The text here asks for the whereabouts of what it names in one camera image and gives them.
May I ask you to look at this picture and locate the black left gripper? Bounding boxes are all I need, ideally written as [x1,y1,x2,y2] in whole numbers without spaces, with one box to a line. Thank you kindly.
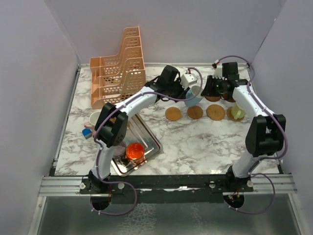
[166,77,189,103]

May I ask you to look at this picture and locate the brown ringed wooden saucer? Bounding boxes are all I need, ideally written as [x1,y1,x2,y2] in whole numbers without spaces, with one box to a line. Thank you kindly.
[205,96,221,102]

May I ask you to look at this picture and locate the white blue mug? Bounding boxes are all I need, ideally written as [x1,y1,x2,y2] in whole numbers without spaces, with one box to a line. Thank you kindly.
[184,85,203,107]

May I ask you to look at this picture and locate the woven rattan coaster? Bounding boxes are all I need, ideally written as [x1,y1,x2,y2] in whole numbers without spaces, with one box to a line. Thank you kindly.
[206,104,225,121]
[226,107,245,122]

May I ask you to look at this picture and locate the light beech wooden coaster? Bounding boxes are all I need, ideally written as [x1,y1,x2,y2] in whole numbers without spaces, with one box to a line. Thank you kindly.
[165,107,181,121]

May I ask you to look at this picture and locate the light brown wooden coaster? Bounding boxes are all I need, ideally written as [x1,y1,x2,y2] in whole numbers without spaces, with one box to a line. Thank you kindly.
[187,105,203,119]

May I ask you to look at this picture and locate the white cream cup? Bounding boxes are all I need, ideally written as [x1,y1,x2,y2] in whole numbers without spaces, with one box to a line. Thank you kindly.
[231,103,246,120]

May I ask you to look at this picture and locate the orange metallic cup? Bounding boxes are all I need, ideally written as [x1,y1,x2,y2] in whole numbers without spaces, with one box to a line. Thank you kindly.
[126,142,145,165]

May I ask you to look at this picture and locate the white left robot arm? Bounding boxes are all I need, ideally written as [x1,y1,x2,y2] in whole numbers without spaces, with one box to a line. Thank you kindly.
[88,65,187,193]

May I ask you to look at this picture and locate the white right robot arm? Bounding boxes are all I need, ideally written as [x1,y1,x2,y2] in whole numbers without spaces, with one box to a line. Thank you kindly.
[201,62,287,191]

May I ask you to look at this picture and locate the purple glass cup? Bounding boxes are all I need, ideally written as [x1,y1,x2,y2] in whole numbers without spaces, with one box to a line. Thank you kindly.
[113,141,127,158]

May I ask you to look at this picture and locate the peach plastic file organizer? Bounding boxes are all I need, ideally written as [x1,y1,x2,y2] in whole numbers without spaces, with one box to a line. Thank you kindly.
[89,26,146,110]

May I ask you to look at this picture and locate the silver metal tray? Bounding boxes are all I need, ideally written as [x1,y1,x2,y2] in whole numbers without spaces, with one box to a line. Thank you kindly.
[112,114,162,176]

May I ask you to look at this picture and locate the white pink mug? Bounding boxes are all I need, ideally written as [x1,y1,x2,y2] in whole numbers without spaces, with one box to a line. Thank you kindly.
[84,111,101,130]

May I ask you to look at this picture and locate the blue sponge block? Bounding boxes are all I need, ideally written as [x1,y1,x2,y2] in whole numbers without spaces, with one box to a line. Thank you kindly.
[82,128,92,139]

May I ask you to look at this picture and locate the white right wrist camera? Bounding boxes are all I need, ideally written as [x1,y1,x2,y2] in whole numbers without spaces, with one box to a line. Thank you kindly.
[213,65,223,79]

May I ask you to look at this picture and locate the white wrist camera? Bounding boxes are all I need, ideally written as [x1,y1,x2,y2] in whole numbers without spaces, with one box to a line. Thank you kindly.
[180,73,197,90]
[213,65,223,79]

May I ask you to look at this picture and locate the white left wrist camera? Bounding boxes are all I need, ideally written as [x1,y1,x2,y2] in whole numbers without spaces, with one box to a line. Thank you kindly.
[180,73,197,90]

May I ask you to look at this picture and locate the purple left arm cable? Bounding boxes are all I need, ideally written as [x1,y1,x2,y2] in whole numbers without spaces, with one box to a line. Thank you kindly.
[89,67,203,216]

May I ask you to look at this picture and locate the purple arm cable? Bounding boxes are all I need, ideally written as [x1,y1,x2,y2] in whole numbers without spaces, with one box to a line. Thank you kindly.
[89,67,203,216]
[211,55,289,215]

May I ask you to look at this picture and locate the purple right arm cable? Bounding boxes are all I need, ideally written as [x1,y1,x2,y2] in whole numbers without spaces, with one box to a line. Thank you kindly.
[211,55,289,215]

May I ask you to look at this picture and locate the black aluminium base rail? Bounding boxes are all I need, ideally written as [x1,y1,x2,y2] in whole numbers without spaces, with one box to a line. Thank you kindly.
[39,174,297,204]

